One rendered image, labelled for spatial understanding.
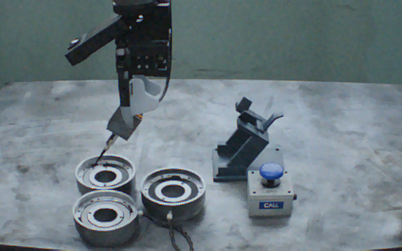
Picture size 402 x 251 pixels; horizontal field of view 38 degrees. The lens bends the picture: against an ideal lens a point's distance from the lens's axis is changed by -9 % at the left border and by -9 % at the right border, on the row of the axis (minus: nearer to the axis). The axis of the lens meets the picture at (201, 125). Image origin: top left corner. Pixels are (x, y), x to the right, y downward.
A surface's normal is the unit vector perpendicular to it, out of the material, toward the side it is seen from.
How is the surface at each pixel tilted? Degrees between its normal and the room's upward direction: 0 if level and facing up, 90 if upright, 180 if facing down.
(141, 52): 90
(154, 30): 90
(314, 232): 0
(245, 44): 90
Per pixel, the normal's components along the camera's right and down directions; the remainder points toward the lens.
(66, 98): 0.00, -0.87
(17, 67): -0.01, 0.50
